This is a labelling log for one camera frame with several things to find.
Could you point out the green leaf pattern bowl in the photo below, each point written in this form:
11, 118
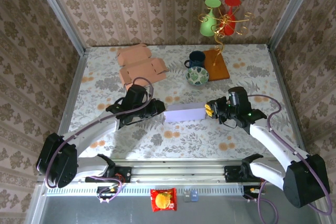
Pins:
197, 75

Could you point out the floral table cover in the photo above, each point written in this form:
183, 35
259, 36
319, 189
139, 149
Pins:
183, 142

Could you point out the aluminium side rail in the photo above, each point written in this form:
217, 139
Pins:
78, 72
281, 77

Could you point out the orange paper box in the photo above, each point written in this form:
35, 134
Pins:
139, 69

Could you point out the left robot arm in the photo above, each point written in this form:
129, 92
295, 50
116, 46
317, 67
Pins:
57, 161

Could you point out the small blue sachet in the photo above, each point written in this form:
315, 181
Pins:
194, 197

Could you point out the red snack packet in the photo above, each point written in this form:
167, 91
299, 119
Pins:
162, 200

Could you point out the red goblet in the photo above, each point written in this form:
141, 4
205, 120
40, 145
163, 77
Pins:
232, 1

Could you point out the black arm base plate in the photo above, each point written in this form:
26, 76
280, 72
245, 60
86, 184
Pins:
231, 174
126, 172

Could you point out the grey metal shelf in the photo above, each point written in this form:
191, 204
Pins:
223, 211

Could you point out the green goblet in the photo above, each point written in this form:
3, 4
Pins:
207, 27

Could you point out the white paper box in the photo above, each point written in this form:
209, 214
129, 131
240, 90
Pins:
183, 112

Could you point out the aluminium front rail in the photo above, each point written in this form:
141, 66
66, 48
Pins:
178, 171

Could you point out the small grey sachet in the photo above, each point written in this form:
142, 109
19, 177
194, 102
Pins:
187, 197

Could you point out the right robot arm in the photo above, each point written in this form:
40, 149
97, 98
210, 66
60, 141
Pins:
307, 179

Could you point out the dark blue mug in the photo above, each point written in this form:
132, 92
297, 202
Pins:
197, 57

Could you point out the aluminium frame post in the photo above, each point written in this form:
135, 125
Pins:
291, 11
60, 11

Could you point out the orange wooden board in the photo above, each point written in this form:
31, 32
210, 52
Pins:
216, 66

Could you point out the perforated metal strip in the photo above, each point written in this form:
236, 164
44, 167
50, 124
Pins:
141, 190

